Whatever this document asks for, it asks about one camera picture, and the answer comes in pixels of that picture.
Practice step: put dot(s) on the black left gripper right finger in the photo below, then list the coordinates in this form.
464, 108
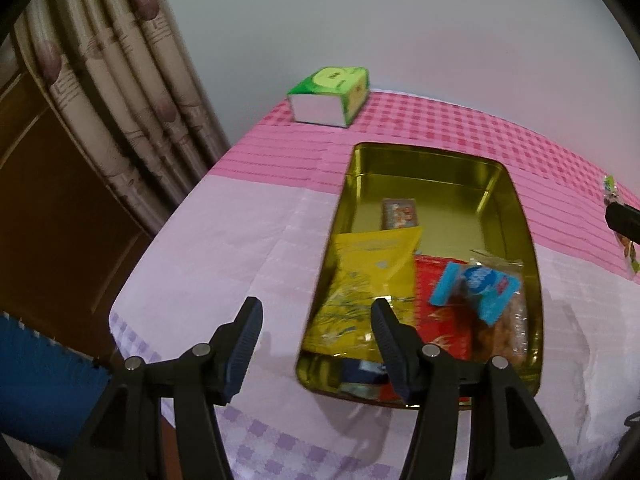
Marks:
509, 438

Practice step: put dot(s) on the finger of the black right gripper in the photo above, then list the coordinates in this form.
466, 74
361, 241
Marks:
624, 220

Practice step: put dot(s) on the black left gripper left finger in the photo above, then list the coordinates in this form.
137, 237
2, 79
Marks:
121, 437

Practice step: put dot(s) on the green candy stick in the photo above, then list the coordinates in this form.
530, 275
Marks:
631, 250

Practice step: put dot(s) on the clear gold snack bag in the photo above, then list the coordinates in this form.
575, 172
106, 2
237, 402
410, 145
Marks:
508, 337

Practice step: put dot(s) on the red snack packet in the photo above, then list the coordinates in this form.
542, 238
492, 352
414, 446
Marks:
442, 324

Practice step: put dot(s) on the light blue snack packet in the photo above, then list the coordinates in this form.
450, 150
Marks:
487, 289

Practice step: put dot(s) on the blue white snack bar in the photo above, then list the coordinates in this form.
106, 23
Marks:
363, 379

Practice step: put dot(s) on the yellow snack pouch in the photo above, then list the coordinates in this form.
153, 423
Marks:
369, 266

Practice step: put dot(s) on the small brown candy box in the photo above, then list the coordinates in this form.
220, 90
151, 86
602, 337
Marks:
398, 213

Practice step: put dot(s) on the blue foam mat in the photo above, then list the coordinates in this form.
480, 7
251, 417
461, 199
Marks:
47, 391

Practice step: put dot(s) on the gold metal tin tray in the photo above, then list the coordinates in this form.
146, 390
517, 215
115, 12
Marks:
463, 203

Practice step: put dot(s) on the brown wooden cabinet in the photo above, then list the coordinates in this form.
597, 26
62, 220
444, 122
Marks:
67, 245

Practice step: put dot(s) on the pink checkered tablecloth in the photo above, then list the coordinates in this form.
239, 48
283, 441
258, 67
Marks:
257, 225

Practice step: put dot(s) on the green tissue box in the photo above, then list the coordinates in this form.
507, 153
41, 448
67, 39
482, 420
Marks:
332, 96

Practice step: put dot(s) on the beige patterned curtain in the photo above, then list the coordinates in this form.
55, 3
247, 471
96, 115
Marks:
116, 74

